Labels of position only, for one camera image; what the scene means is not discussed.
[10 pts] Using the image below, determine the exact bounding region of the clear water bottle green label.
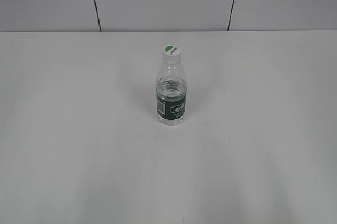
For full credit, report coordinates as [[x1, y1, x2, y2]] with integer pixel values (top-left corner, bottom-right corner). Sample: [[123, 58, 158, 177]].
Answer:
[[156, 62, 187, 126]]

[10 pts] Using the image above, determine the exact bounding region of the white green bottle cap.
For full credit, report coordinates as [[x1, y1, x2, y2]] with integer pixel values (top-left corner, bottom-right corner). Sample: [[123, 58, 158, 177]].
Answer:
[[163, 45, 182, 64]]

